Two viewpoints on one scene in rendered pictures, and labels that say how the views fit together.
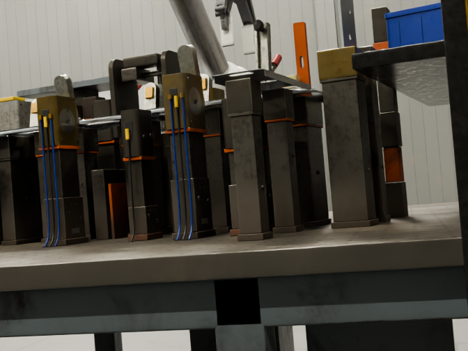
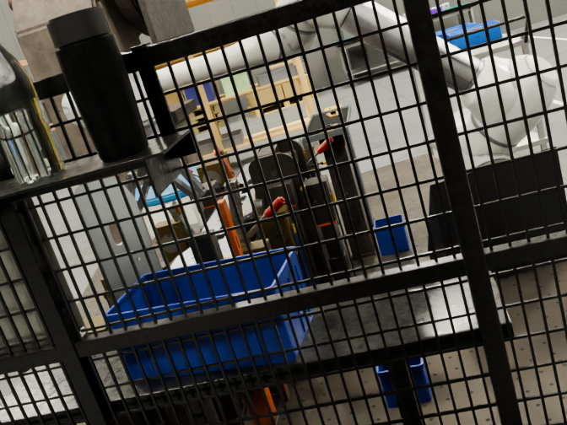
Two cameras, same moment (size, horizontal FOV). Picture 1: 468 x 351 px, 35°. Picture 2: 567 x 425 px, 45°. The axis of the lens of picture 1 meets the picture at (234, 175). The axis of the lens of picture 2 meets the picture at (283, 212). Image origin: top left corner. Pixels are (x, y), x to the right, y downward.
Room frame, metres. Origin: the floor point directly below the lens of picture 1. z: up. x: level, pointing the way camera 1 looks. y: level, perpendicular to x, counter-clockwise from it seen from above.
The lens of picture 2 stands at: (1.70, -1.61, 1.55)
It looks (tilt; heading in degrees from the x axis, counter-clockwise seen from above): 16 degrees down; 79
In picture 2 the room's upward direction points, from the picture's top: 17 degrees counter-clockwise
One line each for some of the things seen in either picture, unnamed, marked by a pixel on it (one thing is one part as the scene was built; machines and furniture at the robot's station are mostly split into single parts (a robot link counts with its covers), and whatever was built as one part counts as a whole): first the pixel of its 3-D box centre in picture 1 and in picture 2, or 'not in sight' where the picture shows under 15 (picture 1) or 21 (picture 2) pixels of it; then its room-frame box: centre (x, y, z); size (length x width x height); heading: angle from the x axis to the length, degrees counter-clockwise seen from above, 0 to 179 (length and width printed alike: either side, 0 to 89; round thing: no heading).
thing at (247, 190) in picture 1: (248, 159); not in sight; (1.35, -0.03, 0.84); 0.05 x 0.05 x 0.29; 67
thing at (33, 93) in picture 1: (77, 88); (328, 122); (2.35, 0.47, 1.16); 0.37 x 0.14 x 0.02; 67
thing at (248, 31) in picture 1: (248, 40); (198, 212); (1.82, -0.06, 1.16); 0.03 x 0.01 x 0.07; 66
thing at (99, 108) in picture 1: (116, 168); not in sight; (2.16, 0.34, 0.89); 0.12 x 0.07 x 0.38; 157
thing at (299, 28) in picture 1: (307, 122); (255, 303); (1.86, -0.19, 0.95); 0.03 x 0.01 x 0.50; 67
